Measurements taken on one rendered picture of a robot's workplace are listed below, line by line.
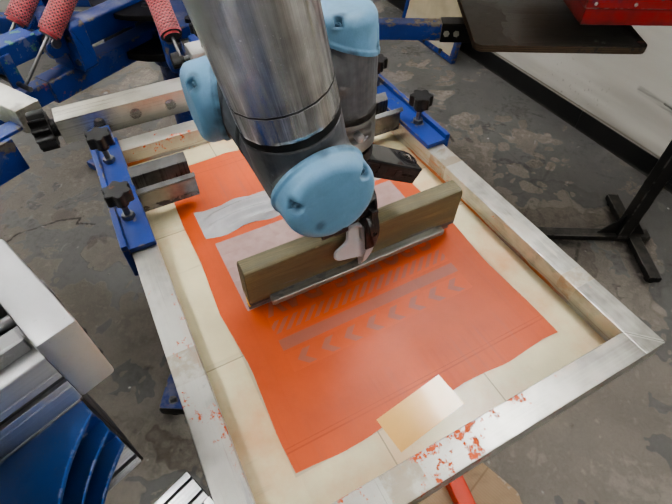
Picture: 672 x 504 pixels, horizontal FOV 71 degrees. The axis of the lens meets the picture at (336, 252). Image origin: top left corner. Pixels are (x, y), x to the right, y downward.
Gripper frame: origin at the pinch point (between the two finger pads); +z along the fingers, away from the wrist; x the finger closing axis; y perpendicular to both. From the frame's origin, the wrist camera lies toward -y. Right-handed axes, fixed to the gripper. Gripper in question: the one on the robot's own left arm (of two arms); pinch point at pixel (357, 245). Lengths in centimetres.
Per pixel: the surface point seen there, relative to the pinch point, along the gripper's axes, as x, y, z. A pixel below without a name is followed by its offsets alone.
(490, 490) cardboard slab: 29, -30, 99
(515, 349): 23.3, -11.9, 5.4
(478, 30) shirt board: -57, -71, 7
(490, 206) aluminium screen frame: 2.0, -24.4, 2.0
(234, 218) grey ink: -18.7, 13.5, 4.0
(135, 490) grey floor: -22, 63, 98
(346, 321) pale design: 8.3, 6.5, 4.7
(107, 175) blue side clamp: -34.7, 30.1, -0.9
